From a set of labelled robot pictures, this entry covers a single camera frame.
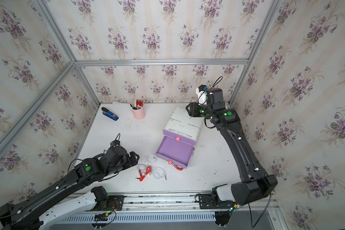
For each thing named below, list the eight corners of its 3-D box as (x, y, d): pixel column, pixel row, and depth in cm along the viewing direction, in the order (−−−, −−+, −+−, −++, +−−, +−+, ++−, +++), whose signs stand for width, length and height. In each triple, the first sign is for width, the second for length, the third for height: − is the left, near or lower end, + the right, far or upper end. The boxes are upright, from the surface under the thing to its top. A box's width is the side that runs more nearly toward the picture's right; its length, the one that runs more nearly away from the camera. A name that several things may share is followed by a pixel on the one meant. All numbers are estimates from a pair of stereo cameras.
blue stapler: (102, 113, 116) (99, 109, 113) (105, 110, 118) (103, 106, 115) (115, 121, 111) (114, 117, 107) (119, 118, 113) (117, 114, 109)
